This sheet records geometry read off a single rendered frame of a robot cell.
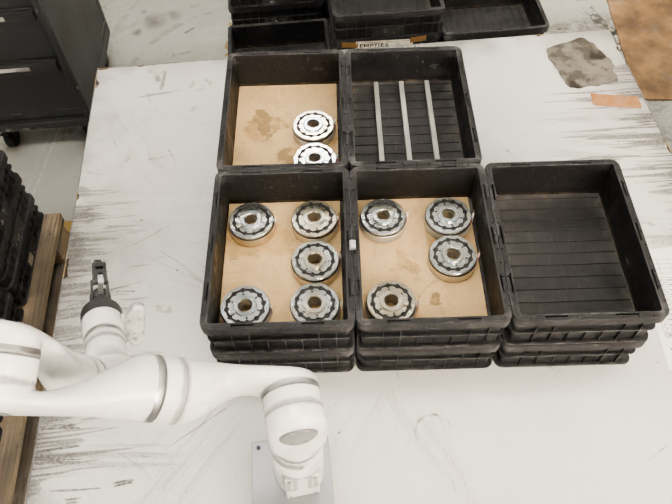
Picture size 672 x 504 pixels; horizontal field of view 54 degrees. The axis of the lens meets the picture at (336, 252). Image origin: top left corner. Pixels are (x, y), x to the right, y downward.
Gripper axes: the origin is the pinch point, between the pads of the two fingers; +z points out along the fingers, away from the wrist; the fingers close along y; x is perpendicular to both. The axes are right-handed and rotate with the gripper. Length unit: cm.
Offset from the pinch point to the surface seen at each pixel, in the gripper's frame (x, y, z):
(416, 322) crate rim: 55, -8, -33
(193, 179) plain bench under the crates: 27, -3, 43
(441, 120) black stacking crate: 84, -31, 21
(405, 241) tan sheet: 65, -11, -7
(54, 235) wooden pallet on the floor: -8, 47, 106
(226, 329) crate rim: 21.8, -1.1, -20.4
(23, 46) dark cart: -16, -9, 144
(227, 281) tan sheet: 26.5, 0.6, -1.2
